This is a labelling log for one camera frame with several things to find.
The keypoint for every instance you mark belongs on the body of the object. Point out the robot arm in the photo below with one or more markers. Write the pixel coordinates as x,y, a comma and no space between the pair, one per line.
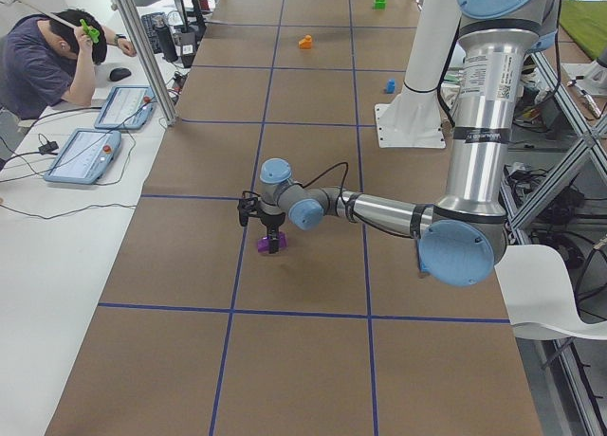
461,236

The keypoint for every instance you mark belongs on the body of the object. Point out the green handheld tool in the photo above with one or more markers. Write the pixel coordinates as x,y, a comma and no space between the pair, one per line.
91,32

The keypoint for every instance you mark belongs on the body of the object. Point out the small blue block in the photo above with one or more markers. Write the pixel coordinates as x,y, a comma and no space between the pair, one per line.
390,86

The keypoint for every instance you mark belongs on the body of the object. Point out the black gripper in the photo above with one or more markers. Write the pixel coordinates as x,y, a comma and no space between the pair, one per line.
270,221

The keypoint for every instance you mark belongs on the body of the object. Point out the black water bottle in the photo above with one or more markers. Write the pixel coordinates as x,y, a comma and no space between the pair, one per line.
165,39

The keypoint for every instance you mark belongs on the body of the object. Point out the purple trapezoid block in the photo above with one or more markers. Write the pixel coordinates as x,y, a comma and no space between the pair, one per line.
272,244

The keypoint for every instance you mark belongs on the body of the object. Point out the aluminium frame post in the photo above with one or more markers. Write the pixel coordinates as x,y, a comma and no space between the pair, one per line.
130,17

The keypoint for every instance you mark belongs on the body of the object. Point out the far teach pendant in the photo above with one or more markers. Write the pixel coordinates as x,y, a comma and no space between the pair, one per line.
127,107

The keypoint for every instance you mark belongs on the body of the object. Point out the near teach pendant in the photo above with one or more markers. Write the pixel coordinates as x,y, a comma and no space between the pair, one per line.
85,157

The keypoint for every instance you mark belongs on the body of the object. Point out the black keyboard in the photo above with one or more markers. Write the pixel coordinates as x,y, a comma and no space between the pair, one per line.
151,21

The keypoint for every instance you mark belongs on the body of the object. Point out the long blue block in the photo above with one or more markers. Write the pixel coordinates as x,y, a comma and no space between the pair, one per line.
420,265

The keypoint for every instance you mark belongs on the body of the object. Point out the seated person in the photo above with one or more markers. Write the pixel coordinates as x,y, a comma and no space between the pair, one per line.
47,62

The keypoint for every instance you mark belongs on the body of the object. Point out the white camera stand pole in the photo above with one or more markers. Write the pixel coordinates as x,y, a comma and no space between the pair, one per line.
413,119

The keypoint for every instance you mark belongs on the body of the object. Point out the orange trapezoid block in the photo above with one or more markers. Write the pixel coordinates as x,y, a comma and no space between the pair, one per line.
306,42

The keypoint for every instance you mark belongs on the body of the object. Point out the teach pendant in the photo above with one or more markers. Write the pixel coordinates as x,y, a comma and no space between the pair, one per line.
127,107
85,157

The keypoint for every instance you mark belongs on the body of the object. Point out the black computer mouse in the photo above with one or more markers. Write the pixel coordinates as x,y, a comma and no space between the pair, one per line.
119,74

